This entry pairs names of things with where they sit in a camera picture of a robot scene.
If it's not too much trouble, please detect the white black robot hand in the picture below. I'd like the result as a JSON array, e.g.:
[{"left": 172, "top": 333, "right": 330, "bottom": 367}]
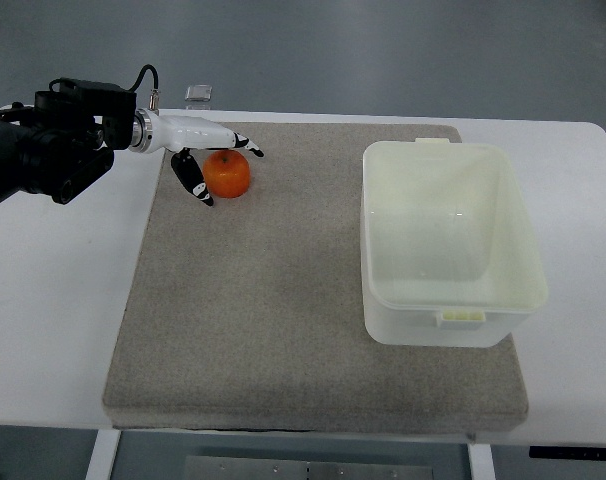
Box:
[{"left": 142, "top": 112, "right": 264, "bottom": 206}]

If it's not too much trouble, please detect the orange fruit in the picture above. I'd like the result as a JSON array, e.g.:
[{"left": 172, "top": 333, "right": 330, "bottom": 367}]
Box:
[{"left": 202, "top": 150, "right": 251, "bottom": 199}]

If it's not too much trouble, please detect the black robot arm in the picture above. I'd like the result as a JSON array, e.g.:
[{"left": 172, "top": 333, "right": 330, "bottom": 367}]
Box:
[{"left": 0, "top": 64, "right": 159, "bottom": 205}]

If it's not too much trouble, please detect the translucent white plastic box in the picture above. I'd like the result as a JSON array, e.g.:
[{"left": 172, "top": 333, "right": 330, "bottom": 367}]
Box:
[{"left": 360, "top": 139, "right": 548, "bottom": 348}]

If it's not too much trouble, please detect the small clear plastic object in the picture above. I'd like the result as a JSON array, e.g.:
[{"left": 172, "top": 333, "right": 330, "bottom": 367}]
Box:
[{"left": 185, "top": 84, "right": 213, "bottom": 103}]

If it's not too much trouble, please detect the grey felt mat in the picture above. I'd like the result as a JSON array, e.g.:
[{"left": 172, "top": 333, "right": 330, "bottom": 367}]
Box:
[{"left": 102, "top": 123, "right": 528, "bottom": 435}]

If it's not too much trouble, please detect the white table leg left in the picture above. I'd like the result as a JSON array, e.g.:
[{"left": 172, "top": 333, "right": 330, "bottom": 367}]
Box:
[{"left": 85, "top": 429, "right": 121, "bottom": 480}]

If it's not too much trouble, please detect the white table leg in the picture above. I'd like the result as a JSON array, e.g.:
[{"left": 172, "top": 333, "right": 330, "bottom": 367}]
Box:
[
  {"left": 468, "top": 444, "right": 497, "bottom": 480},
  {"left": 85, "top": 429, "right": 121, "bottom": 480}
]

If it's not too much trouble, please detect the white table leg right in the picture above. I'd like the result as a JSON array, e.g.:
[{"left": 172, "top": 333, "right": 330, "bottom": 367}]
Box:
[{"left": 468, "top": 444, "right": 497, "bottom": 480}]

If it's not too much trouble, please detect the black table control panel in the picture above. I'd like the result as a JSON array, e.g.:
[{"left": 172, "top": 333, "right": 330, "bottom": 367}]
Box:
[{"left": 529, "top": 446, "right": 606, "bottom": 461}]

